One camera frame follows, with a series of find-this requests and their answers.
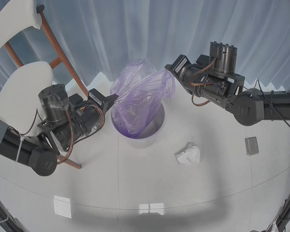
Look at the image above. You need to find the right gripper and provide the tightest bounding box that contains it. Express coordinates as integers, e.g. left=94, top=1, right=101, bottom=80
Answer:
left=165, top=54, right=210, bottom=98

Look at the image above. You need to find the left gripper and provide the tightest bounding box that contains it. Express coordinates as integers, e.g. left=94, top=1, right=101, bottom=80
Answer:
left=70, top=89, right=108, bottom=139

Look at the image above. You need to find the purple plastic bag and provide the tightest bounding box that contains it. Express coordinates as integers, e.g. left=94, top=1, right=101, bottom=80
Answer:
left=110, top=58, right=176, bottom=139

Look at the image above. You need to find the white trash bin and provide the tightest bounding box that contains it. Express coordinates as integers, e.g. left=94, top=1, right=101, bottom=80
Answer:
left=109, top=100, right=168, bottom=149

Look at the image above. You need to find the blue-green curtain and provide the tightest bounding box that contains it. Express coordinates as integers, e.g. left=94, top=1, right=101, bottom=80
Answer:
left=0, top=0, right=290, bottom=91

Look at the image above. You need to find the white cushioned wooden chair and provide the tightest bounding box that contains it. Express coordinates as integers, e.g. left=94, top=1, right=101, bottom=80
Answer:
left=0, top=0, right=91, bottom=169

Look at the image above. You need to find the crumpled white paper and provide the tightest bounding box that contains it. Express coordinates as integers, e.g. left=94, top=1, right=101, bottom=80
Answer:
left=175, top=143, right=201, bottom=164

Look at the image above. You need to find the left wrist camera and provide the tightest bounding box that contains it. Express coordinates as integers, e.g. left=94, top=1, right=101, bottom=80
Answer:
left=68, top=94, right=84, bottom=107

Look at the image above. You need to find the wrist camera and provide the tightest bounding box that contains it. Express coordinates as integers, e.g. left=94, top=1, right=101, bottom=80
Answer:
left=195, top=54, right=212, bottom=69
left=68, top=94, right=84, bottom=107

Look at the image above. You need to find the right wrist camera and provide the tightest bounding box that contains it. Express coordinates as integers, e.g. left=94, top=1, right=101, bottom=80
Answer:
left=195, top=54, right=212, bottom=69

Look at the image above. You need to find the black cable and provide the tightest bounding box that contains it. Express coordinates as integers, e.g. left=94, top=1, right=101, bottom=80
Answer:
left=254, top=79, right=290, bottom=128
left=21, top=108, right=46, bottom=136

